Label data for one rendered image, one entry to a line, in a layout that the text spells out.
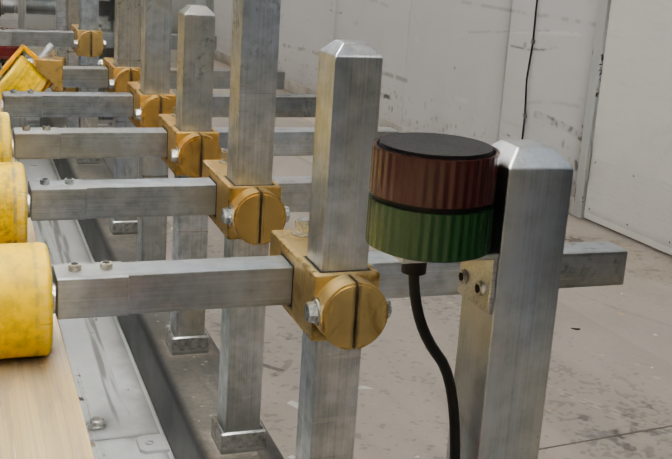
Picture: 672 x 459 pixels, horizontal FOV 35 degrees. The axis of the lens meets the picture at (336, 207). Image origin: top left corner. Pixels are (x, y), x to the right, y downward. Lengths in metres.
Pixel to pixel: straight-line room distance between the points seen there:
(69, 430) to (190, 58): 0.62
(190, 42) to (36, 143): 0.21
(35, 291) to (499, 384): 0.34
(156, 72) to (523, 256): 1.00
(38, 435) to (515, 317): 0.31
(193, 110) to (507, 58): 4.20
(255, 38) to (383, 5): 5.54
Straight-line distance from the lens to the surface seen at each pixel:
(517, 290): 0.53
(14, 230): 0.99
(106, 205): 1.02
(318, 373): 0.79
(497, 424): 0.55
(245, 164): 0.99
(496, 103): 5.44
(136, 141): 1.27
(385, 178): 0.49
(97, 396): 1.39
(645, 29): 4.60
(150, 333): 1.37
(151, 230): 1.52
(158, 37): 1.47
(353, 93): 0.74
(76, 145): 1.26
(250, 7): 0.97
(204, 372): 1.26
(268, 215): 0.98
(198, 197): 1.03
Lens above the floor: 1.21
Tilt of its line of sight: 15 degrees down
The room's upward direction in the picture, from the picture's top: 4 degrees clockwise
